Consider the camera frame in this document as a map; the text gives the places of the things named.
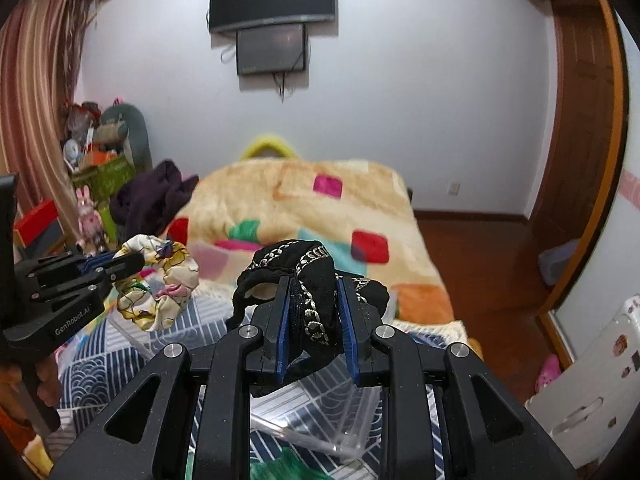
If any small wall monitor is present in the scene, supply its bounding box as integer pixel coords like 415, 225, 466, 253
235, 24, 307, 77

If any wooden door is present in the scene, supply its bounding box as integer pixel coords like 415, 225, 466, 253
529, 0, 628, 313

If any dark purple clothing pile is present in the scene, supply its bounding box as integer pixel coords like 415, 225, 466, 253
110, 159, 200, 244

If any clear plastic storage box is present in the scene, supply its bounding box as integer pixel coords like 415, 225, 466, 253
104, 299, 380, 460

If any pink slipper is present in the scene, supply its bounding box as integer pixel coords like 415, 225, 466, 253
535, 354, 562, 393

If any wall power outlet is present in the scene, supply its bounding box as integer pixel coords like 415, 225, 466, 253
448, 182, 460, 196

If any pink bunny toy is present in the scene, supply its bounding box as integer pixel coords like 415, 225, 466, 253
75, 185, 108, 254

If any yellow plush item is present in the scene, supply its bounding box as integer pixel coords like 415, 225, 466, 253
241, 134, 297, 160

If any pink heart wall decoration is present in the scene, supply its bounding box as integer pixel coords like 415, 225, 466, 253
618, 169, 640, 210

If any red grey box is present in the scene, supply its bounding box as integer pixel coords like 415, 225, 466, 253
13, 200, 65, 260

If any floral cream scrunchie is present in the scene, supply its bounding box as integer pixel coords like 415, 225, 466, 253
114, 234, 200, 332

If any striped pink curtain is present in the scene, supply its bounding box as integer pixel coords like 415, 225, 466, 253
1, 0, 94, 236

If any grey plush toy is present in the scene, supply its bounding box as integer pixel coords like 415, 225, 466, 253
93, 102, 153, 172

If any black chain-pattern scrunchie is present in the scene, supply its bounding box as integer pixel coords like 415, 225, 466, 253
226, 240, 390, 384

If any green cardboard box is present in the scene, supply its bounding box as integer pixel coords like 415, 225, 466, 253
72, 155, 136, 203

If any plush patchwork blanket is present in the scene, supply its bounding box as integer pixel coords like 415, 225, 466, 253
175, 158, 454, 325

